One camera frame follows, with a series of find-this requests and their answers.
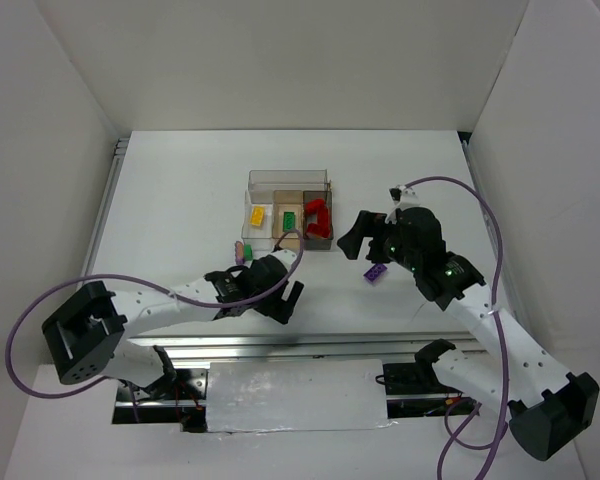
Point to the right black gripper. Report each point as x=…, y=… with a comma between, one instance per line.
x=378, y=245

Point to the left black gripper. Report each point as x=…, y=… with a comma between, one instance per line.
x=275, y=301

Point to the red rounded lego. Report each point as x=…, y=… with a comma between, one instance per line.
x=313, y=207

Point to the green rectangular lego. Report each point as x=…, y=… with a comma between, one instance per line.
x=288, y=221

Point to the yellow lego brick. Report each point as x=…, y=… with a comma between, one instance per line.
x=257, y=216

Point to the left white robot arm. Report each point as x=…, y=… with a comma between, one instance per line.
x=91, y=334

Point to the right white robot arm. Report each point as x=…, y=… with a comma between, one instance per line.
x=545, y=405

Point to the purple rectangular lego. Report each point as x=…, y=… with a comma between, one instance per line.
x=375, y=273

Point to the small green lego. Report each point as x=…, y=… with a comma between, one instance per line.
x=248, y=252

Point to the purple tan flower lego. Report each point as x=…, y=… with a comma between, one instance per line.
x=239, y=255

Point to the small clear container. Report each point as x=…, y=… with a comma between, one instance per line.
x=258, y=237

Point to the tan translucent container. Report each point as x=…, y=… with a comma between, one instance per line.
x=288, y=237

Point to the long clear container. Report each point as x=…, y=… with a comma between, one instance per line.
x=285, y=186

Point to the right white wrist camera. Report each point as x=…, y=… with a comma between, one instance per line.
x=403, y=198

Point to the aluminium front rail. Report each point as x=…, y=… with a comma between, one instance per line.
x=384, y=346

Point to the aluminium rail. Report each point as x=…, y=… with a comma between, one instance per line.
x=118, y=157
x=384, y=346

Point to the left aluminium rail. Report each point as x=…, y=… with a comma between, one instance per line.
x=118, y=157

